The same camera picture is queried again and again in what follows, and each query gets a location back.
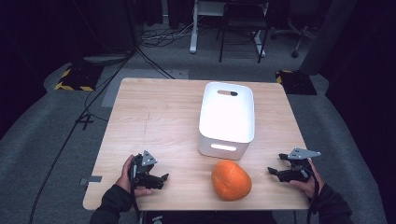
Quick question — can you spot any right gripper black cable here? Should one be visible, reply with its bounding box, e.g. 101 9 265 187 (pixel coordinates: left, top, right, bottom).
306 167 321 224

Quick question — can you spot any grey curtain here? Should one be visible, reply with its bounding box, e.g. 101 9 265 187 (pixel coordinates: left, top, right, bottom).
299 0 358 77

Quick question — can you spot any grey tape strip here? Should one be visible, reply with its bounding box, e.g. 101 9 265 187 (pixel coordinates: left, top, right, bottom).
79 175 104 187

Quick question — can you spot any white desk frame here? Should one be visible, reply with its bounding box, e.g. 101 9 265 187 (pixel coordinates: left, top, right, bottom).
189 0 269 59

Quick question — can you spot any black tape cross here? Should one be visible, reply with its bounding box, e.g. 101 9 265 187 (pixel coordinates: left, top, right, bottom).
76 114 94 132

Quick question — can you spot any white plastic storage basket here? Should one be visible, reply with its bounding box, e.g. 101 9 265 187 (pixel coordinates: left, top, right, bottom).
198 81 256 161

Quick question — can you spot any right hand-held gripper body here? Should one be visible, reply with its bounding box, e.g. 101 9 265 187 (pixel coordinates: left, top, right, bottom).
277 147 322 183

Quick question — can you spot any person's dark clothed body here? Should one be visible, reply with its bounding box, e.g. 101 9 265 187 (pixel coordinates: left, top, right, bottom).
141 210 278 224

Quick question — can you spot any bundle of floor cables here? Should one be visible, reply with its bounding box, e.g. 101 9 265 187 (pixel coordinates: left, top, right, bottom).
139 22 195 49

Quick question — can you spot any person's right hand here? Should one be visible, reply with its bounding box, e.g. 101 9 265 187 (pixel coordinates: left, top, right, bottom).
290 158 326 200

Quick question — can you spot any yellow black striped floor mat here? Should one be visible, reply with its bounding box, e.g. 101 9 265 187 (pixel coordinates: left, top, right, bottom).
275 69 318 96
54 63 106 92

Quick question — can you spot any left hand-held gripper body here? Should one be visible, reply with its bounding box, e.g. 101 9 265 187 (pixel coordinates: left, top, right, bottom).
129 149 159 189

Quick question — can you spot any grey stand base plate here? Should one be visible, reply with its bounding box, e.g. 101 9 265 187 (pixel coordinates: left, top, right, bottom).
82 53 129 65

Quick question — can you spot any office chair wheeled base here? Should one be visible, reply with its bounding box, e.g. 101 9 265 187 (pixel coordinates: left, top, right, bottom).
270 17 316 59

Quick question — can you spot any orange pumpkin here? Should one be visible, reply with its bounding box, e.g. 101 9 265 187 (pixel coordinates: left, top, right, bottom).
210 160 253 203

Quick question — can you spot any black metal chair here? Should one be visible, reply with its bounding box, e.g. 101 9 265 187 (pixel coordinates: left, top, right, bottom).
216 0 271 64

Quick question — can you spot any long black floor cable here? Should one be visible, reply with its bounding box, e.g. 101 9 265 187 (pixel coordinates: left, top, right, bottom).
28 46 138 224

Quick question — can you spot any person's left hand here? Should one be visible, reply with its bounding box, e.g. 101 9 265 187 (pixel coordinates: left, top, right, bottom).
115 154 152 198

